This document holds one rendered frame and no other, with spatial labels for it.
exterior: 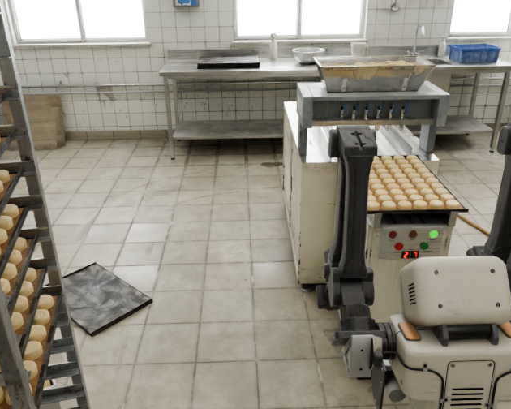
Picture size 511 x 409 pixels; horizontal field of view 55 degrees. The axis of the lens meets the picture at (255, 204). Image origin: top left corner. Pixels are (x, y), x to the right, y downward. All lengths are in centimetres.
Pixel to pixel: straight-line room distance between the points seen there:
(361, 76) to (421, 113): 39
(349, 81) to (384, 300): 107
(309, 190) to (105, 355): 134
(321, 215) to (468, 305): 163
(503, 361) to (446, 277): 21
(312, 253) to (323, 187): 41
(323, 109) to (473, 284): 159
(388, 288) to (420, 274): 101
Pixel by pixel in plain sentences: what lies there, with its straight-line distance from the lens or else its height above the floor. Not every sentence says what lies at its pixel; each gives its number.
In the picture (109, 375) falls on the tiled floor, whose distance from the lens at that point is 258.
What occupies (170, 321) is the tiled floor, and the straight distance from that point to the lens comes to 282.
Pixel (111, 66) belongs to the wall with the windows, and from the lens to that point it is 570.
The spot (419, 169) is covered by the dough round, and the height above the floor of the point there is 92.
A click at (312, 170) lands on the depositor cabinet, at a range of 258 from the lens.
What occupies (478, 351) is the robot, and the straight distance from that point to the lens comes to 119.
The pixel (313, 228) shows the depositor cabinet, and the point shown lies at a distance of 273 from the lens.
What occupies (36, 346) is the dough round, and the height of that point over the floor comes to 97.
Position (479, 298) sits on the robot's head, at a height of 110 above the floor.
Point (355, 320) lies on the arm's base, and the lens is 120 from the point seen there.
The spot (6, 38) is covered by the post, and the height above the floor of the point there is 162.
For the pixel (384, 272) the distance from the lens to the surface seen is 210.
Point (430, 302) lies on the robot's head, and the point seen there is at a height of 110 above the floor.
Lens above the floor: 175
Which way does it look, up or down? 26 degrees down
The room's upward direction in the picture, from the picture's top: 1 degrees counter-clockwise
